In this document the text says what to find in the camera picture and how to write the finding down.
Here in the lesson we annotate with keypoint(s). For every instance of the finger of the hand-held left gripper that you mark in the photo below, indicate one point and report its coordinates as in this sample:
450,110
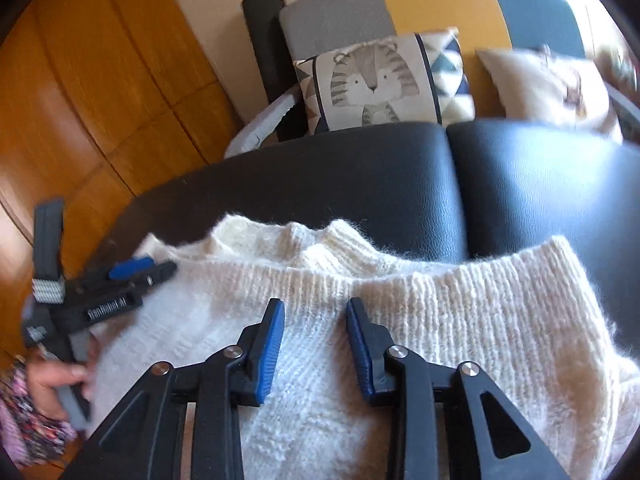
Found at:
132,268
157,274

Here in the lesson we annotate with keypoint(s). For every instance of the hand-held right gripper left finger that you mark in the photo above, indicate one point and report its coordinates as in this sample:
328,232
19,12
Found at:
272,355

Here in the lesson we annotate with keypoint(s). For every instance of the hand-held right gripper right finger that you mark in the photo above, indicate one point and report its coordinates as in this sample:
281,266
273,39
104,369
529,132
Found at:
359,360

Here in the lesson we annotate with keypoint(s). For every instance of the white knit sweater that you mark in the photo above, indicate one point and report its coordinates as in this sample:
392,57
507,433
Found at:
450,320

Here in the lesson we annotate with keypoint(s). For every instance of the person's left forearm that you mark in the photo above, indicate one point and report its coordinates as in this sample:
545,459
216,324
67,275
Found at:
25,425

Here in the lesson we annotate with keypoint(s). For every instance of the person's left hand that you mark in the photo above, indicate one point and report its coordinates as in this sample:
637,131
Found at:
47,377

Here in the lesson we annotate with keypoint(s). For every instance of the black leather massage bed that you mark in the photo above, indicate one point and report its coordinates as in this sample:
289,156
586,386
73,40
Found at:
350,185

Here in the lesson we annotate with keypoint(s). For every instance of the wooden cabinet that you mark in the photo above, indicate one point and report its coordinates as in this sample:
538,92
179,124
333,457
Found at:
100,85

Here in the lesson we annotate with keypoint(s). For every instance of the black rolled mat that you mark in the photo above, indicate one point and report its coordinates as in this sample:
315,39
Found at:
265,60

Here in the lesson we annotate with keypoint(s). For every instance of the tiger print cushion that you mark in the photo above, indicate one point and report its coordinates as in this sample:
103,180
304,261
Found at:
375,85

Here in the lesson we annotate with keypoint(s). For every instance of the deer print cushion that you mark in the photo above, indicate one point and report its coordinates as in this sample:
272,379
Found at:
530,85

